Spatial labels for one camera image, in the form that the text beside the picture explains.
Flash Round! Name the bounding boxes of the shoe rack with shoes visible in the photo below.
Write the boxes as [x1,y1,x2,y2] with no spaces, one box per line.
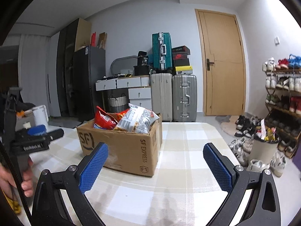
[262,54,300,159]

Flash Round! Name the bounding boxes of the person's left hand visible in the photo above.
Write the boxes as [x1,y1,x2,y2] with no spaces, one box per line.
[0,157,35,198]

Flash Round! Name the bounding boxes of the yellow sleeve forearm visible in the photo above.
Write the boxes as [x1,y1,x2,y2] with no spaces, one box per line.
[4,194,21,215]

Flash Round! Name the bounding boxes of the white red noodle snack bag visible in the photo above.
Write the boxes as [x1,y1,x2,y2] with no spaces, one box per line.
[114,104,159,134]

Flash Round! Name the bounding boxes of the dark refrigerator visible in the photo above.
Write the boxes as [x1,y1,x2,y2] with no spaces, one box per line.
[72,46,106,121]

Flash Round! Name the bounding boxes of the white drawer desk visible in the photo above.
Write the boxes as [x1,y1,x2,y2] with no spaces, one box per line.
[95,76,152,110]

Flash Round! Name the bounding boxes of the red puffed snack bag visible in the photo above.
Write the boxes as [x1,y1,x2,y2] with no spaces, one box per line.
[93,106,129,130]

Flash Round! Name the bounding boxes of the teal suitcase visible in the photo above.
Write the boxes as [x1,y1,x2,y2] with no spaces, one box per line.
[152,32,173,73]

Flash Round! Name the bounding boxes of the white trash bin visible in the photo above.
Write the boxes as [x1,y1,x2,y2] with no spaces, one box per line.
[249,136,279,164]

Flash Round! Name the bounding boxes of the checkered tablecloth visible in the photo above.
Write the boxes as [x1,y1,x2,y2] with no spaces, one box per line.
[25,121,266,226]

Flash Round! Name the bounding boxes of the wooden door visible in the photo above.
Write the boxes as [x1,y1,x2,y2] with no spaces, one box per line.
[195,9,246,116]

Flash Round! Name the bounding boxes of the beige suitcase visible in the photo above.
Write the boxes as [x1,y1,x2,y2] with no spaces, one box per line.
[150,73,173,121]

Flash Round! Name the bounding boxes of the white kettle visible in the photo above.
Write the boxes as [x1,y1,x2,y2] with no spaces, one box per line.
[32,105,49,129]

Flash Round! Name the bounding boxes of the woven laundry basket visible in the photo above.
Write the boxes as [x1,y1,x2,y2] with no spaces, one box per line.
[108,93,128,113]

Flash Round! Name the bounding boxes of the silver suitcase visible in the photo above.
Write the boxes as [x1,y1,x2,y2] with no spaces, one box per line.
[172,75,198,122]

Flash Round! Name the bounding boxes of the grey oval mirror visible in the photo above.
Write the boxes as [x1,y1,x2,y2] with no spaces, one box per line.
[110,56,137,76]

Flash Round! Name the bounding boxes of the SF cardboard box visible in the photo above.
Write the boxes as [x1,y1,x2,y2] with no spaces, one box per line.
[77,117,162,177]

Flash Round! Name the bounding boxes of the stacked shoe boxes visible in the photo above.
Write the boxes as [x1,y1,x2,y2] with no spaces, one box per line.
[172,45,193,75]

